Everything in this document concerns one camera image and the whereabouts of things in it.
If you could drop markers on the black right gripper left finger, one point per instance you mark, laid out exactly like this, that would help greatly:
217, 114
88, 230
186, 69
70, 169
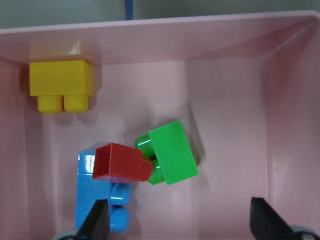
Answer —
96, 226

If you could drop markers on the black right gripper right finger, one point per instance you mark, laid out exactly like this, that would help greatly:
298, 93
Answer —
266, 224

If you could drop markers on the blue toy block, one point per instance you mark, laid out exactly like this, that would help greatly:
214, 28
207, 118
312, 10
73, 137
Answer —
90, 190

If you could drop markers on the red toy block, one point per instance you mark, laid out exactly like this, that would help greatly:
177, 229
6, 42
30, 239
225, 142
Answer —
118, 163

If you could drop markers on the green toy block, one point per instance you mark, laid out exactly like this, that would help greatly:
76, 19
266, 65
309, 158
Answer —
170, 153

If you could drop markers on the yellow toy block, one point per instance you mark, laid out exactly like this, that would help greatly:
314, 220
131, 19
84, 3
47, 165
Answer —
61, 85

